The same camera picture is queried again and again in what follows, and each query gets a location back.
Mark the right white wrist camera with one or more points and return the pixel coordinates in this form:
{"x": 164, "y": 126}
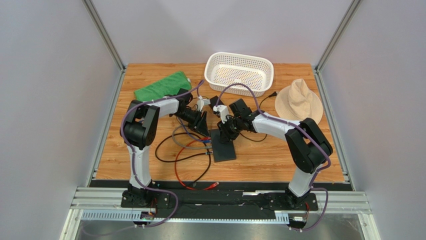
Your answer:
{"x": 222, "y": 111}

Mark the white perforated plastic basket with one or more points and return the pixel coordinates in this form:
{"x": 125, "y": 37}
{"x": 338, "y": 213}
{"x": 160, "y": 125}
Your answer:
{"x": 224, "y": 68}

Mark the green folded towel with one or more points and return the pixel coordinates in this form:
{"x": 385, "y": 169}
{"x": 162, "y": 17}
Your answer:
{"x": 169, "y": 85}

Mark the black power adapter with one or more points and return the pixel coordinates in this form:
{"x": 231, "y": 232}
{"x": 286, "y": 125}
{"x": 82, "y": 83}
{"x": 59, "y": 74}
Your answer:
{"x": 215, "y": 100}

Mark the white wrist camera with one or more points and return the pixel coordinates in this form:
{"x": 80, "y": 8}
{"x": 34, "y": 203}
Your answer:
{"x": 222, "y": 111}
{"x": 202, "y": 102}

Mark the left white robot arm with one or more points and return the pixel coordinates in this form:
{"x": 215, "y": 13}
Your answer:
{"x": 139, "y": 127}

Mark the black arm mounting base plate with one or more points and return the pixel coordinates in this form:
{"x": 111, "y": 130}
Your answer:
{"x": 226, "y": 201}

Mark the aluminium frame rail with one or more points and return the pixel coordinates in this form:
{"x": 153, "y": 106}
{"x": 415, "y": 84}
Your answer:
{"x": 95, "y": 212}

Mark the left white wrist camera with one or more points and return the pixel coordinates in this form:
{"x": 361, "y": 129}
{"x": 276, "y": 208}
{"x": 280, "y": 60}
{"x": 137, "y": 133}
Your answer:
{"x": 202, "y": 102}

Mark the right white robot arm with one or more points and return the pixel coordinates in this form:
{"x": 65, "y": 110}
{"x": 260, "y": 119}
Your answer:
{"x": 309, "y": 148}

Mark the black network switch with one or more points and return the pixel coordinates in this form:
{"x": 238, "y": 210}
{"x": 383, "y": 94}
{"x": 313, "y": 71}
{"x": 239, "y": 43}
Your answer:
{"x": 222, "y": 151}

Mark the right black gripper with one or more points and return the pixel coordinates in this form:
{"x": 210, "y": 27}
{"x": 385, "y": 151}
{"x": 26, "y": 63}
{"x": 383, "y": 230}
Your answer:
{"x": 225, "y": 128}

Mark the beige bucket hat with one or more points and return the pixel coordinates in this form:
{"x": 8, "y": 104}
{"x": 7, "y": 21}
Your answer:
{"x": 297, "y": 102}

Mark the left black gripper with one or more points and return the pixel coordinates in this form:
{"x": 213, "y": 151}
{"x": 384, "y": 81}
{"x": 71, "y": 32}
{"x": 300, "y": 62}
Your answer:
{"x": 200, "y": 124}

